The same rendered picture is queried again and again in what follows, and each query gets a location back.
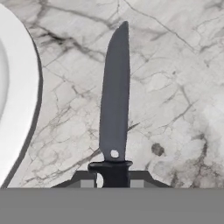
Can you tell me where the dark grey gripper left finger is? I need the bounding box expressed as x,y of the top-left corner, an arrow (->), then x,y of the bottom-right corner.
52,170 -> 98,189

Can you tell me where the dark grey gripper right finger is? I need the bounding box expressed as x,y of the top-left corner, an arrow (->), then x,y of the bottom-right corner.
127,170 -> 173,189

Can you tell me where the dark grey butter knife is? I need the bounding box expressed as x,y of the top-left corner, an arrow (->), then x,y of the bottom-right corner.
87,20 -> 134,189

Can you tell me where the white plate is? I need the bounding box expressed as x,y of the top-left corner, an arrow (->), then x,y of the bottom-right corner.
0,3 -> 44,189

